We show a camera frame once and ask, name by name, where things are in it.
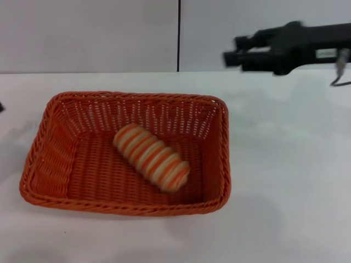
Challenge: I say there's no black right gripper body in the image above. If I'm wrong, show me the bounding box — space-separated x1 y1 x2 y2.
270 21 351 77

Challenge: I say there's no orange woven plastic basket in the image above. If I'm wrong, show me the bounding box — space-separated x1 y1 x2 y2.
19 92 233 218

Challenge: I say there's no striped orange cream bread roll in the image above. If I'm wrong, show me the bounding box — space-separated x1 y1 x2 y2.
112 123 191 194

